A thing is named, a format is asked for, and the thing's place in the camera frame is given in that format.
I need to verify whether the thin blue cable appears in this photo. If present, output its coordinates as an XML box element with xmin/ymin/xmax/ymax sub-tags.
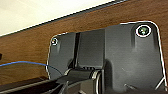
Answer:
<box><xmin>0</xmin><ymin>60</ymin><xmax>63</xmax><ymax>76</ymax></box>

